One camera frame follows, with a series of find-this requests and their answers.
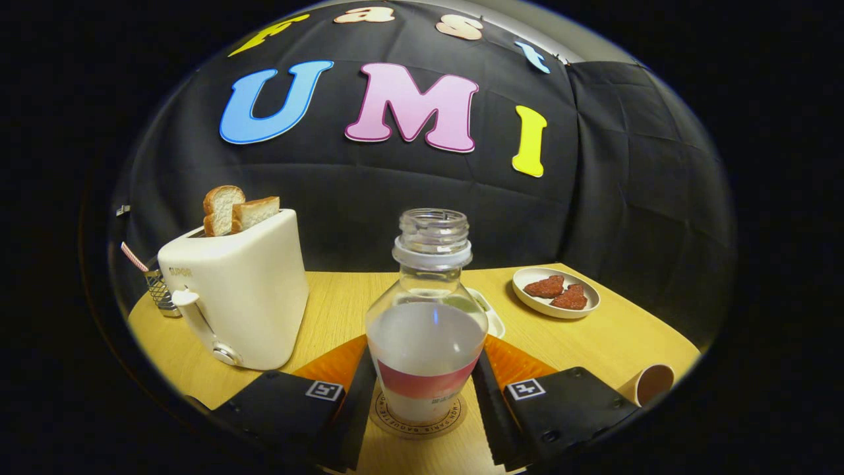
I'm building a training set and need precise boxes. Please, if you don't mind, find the round wooden coaster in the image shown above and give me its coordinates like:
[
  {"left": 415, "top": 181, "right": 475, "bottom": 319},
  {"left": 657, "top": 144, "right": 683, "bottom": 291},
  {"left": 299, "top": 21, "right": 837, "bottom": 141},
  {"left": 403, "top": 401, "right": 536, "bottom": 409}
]
[{"left": 369, "top": 386, "right": 467, "bottom": 441}]

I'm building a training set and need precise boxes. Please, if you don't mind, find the wooden table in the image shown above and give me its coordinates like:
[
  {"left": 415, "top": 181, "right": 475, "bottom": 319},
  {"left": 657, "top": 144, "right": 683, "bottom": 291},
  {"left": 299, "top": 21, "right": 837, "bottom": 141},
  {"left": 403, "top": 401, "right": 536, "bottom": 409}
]
[{"left": 127, "top": 263, "right": 701, "bottom": 475}]

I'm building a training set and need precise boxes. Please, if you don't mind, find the toast bread slice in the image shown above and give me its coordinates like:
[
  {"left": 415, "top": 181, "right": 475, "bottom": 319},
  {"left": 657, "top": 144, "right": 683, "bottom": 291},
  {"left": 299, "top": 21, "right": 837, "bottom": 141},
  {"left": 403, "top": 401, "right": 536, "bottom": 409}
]
[
  {"left": 202, "top": 185, "right": 246, "bottom": 237},
  {"left": 231, "top": 196, "right": 281, "bottom": 234}
]

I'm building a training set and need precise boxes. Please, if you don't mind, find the white toaster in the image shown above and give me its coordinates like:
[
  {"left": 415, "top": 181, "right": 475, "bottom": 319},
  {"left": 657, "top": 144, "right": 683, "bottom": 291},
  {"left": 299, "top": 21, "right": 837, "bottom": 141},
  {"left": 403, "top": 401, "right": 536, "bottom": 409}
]
[{"left": 157, "top": 208, "right": 311, "bottom": 371}]

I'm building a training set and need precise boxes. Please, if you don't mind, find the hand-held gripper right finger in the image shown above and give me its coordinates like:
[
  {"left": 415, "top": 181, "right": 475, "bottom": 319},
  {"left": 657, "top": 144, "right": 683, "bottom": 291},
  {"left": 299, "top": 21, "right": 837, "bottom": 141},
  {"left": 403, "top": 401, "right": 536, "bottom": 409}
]
[{"left": 471, "top": 334, "right": 642, "bottom": 472}]

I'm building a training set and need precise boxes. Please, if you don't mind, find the red meat piece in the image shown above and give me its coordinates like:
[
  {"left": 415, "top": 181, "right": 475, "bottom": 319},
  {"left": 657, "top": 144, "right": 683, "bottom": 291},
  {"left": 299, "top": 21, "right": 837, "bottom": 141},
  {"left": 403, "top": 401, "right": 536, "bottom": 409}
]
[
  {"left": 524, "top": 275, "right": 565, "bottom": 299},
  {"left": 551, "top": 284, "right": 588, "bottom": 311}
]

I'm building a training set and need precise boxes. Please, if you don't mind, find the wire mesh basket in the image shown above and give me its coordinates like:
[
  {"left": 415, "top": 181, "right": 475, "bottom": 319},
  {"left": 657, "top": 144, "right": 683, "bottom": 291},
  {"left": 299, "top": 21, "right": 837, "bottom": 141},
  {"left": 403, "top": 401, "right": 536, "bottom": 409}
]
[{"left": 144, "top": 267, "right": 182, "bottom": 319}]

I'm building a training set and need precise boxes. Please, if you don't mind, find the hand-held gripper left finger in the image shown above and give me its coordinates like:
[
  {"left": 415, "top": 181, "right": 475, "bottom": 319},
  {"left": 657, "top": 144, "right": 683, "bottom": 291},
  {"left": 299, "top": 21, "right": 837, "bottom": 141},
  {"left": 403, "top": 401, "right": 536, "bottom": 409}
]
[{"left": 210, "top": 334, "right": 378, "bottom": 472}]

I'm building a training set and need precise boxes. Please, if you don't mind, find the beige cup wooden handle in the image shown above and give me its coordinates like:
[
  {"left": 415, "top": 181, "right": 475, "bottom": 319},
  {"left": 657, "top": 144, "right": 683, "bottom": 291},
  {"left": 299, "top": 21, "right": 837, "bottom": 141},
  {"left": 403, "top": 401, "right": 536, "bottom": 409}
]
[{"left": 618, "top": 364, "right": 676, "bottom": 408}]

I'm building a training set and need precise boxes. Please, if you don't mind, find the white round plate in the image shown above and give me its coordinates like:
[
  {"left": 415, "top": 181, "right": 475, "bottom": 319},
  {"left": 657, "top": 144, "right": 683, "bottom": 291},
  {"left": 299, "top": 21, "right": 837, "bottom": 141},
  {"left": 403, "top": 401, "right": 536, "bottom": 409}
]
[{"left": 512, "top": 267, "right": 601, "bottom": 320}]

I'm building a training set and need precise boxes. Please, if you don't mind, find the clear juice bottle red label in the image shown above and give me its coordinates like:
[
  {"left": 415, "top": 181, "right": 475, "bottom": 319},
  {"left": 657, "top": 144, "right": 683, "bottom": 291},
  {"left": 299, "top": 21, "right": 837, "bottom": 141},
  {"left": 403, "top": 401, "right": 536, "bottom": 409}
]
[{"left": 365, "top": 208, "right": 490, "bottom": 424}]

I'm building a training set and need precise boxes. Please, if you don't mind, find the striped drinking straw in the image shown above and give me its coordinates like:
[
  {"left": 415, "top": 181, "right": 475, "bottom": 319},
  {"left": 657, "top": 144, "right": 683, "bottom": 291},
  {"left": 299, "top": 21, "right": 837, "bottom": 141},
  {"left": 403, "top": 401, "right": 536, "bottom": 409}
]
[{"left": 121, "top": 241, "right": 150, "bottom": 272}]

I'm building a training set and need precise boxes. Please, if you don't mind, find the white divided bean dish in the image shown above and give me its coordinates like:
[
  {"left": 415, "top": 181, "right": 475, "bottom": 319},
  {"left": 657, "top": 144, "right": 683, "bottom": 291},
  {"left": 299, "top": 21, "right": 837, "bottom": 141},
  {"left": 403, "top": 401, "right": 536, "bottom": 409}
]
[{"left": 465, "top": 288, "right": 506, "bottom": 340}]

